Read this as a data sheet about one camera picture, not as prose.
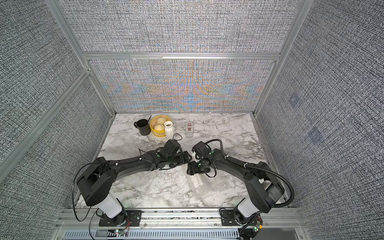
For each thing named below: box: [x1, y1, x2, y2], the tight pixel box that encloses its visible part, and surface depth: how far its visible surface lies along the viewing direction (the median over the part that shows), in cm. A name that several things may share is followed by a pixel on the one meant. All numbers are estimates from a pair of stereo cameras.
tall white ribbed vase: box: [189, 173, 222, 200], surface depth 81 cm
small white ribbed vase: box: [164, 120, 174, 141], surface depth 94 cm
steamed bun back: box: [156, 116, 168, 125], surface depth 109 cm
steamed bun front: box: [155, 123, 165, 131], surface depth 105 cm
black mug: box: [133, 119, 151, 136], surface depth 105 cm
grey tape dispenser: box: [185, 121, 194, 139], surface depth 108 cm
